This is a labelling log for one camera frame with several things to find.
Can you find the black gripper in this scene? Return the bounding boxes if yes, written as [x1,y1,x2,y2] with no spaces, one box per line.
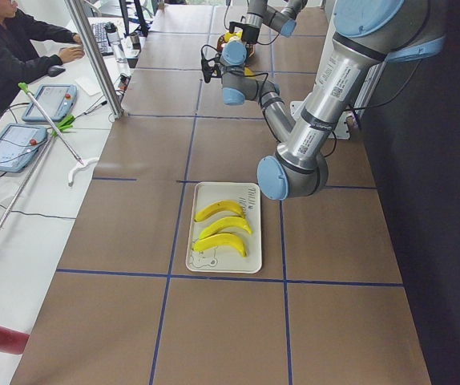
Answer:
[241,24,259,44]
[212,61,228,79]

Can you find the yellow banana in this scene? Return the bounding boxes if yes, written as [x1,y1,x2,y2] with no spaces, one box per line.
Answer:
[194,200,245,222]
[244,67,255,77]
[192,233,247,257]
[199,217,253,239]

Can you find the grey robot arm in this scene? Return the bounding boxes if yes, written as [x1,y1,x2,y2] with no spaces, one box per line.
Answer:
[201,1,449,201]
[240,0,307,44]

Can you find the brown wicker basket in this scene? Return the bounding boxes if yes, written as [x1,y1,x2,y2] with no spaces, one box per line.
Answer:
[216,31,254,64]

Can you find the person's hand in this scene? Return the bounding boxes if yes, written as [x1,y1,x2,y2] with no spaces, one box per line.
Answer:
[58,47,85,63]

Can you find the clear water bottle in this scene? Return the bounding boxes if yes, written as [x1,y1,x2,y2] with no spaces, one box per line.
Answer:
[104,22,127,64]

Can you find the black keyboard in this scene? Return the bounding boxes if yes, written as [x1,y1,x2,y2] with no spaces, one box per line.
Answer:
[91,22,113,56]

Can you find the white paper slip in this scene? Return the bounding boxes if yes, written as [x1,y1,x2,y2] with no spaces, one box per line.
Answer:
[75,76,102,96]

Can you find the far blue teach pendant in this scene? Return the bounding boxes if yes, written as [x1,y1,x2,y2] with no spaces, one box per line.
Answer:
[22,84,77,123]

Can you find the blue teach pendant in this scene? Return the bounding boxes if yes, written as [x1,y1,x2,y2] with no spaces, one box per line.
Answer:
[22,84,77,123]
[0,124,48,173]

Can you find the black computer mouse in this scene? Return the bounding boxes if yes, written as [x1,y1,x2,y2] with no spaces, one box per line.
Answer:
[47,65,66,77]

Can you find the white rectangular bear tray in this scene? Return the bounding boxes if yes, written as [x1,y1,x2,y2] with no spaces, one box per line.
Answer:
[186,182,262,274]

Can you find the seated person black hoodie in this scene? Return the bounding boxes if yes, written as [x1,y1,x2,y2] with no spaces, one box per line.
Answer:
[0,1,83,110]

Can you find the near blue teach pendant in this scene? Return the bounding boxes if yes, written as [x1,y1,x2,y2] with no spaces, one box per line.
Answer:
[0,124,48,173]

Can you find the long metal grabber tool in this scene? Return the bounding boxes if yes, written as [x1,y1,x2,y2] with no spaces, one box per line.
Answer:
[0,136,54,231]

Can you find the white pedestal column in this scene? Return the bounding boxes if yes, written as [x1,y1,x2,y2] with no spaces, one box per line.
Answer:
[289,1,350,140]

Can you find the aluminium frame post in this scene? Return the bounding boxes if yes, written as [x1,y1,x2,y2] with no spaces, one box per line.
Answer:
[65,0,123,120]

